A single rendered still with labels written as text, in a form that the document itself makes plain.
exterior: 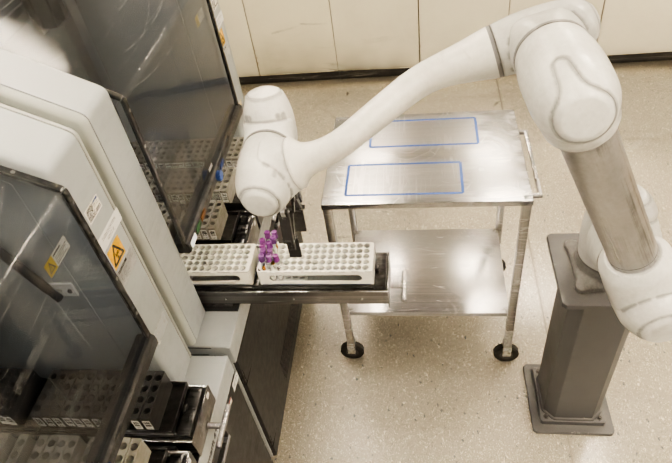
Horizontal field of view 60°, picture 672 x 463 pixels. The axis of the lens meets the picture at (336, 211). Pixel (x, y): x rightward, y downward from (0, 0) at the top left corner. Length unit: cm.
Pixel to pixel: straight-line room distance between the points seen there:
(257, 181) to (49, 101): 39
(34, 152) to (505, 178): 124
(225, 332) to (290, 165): 64
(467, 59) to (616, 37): 279
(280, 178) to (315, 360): 138
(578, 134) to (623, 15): 287
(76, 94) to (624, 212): 103
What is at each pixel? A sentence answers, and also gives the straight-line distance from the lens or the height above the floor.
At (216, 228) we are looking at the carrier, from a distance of 165.
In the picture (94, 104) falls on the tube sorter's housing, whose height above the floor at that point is 143.
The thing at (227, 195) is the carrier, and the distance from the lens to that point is 175.
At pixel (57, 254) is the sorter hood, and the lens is 102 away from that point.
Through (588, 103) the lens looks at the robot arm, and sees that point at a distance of 96.
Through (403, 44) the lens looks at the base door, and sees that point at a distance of 370.
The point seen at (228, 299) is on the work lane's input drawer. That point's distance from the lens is 159.
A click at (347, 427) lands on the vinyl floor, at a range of 220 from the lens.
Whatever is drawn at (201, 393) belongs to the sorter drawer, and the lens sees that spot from 140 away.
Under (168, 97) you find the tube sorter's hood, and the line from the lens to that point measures 141.
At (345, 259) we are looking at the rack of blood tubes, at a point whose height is 86.
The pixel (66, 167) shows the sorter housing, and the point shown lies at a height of 141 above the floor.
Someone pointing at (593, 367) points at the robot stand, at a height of 35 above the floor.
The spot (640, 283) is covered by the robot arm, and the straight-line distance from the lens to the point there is 137.
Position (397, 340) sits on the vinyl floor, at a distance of 237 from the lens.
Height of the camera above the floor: 196
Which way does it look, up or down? 43 degrees down
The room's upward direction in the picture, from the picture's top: 9 degrees counter-clockwise
